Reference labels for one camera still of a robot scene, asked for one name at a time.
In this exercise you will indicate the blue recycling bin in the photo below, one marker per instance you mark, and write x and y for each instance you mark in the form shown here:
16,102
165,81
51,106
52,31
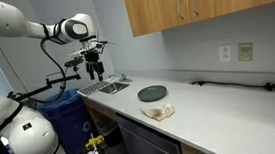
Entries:
69,119

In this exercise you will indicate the wooden upper wall cabinet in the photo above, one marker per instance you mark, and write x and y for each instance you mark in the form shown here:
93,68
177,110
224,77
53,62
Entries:
158,8

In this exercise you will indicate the white wall power outlet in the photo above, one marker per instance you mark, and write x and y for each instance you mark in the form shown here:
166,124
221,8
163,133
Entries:
225,53

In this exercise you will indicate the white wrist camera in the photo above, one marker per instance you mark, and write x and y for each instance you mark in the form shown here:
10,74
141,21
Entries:
85,51

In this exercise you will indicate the beige cloth towel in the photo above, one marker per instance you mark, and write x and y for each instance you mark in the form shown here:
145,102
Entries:
159,112

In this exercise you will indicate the steel sink basin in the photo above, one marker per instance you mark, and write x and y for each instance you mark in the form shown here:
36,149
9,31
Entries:
114,87

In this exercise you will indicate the black exterior camera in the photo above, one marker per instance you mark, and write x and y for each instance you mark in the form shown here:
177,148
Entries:
74,62

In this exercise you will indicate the yellow clamp tool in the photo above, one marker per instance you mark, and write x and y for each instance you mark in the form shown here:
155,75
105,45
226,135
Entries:
94,142

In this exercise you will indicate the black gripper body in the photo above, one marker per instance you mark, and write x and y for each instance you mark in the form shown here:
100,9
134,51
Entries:
94,62

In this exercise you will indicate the dark green round plate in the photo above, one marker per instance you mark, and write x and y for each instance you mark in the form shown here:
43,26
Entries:
152,93

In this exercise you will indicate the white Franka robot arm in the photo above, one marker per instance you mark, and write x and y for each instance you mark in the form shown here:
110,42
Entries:
32,139

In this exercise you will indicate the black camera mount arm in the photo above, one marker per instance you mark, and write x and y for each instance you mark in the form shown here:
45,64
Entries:
44,87

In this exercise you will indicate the black dishwasher front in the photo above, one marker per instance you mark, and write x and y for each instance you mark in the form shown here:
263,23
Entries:
147,146

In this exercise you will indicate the beige wall plate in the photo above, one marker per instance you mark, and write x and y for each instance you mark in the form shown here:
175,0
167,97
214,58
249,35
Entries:
245,51

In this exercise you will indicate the chrome sink faucet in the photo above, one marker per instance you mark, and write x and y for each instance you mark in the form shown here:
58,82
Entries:
122,77

